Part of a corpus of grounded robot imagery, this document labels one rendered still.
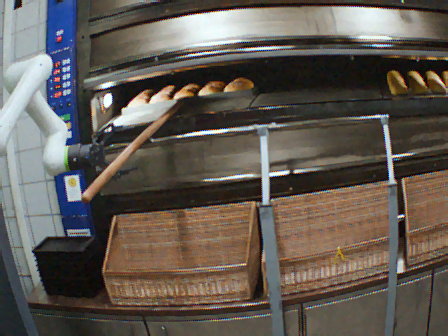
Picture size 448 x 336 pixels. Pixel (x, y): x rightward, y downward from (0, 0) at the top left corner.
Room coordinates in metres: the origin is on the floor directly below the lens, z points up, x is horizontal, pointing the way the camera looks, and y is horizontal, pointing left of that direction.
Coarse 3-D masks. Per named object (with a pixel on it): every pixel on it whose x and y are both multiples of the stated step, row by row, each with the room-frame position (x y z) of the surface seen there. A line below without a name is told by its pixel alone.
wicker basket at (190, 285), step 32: (160, 224) 4.49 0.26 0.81; (224, 224) 4.45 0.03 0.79; (256, 224) 4.42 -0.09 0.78; (160, 256) 4.47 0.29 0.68; (192, 256) 4.44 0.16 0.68; (224, 256) 4.42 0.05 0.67; (256, 256) 4.31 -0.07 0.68; (128, 288) 4.31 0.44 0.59; (160, 288) 4.04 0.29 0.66; (192, 288) 4.03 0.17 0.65; (224, 288) 4.01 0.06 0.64
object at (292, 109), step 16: (208, 112) 4.55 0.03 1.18; (224, 112) 4.50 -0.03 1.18; (240, 112) 4.49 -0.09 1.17; (256, 112) 4.48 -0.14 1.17; (272, 112) 4.47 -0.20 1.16; (288, 112) 4.46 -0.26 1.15; (304, 112) 4.45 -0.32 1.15; (320, 112) 4.44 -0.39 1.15; (336, 112) 4.43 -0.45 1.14; (144, 128) 4.54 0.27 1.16; (160, 128) 4.53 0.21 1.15; (176, 128) 4.52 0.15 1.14
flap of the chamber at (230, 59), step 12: (192, 60) 4.36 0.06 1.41; (204, 60) 4.35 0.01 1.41; (216, 60) 4.35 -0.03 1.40; (228, 60) 4.34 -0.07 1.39; (240, 60) 4.38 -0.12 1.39; (252, 60) 4.42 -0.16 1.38; (276, 60) 4.49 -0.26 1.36; (132, 72) 4.40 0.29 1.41; (144, 72) 4.39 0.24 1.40; (156, 72) 4.40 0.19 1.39; (168, 72) 4.50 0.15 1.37; (84, 84) 4.43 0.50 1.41; (96, 84) 4.42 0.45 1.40; (108, 84) 4.49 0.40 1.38
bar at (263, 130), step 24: (312, 120) 4.08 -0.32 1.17; (336, 120) 4.06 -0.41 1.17; (360, 120) 4.04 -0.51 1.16; (384, 120) 4.02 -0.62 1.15; (120, 144) 4.18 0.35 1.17; (144, 144) 4.16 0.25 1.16; (168, 144) 4.15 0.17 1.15; (264, 144) 4.07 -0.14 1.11; (264, 168) 4.00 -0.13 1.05; (264, 192) 3.94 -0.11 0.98; (264, 216) 3.88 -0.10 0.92; (264, 240) 3.88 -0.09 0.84
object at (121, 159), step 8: (176, 104) 4.74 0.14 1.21; (168, 112) 4.55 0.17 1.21; (160, 120) 4.38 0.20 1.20; (152, 128) 4.22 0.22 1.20; (144, 136) 4.07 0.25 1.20; (136, 144) 3.93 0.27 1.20; (128, 152) 3.80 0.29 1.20; (120, 160) 3.67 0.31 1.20; (112, 168) 3.55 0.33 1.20; (104, 176) 3.43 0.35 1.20; (96, 184) 3.31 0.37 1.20; (104, 184) 3.41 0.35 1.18; (88, 192) 3.20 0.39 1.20; (96, 192) 3.28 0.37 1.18; (88, 200) 3.17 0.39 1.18
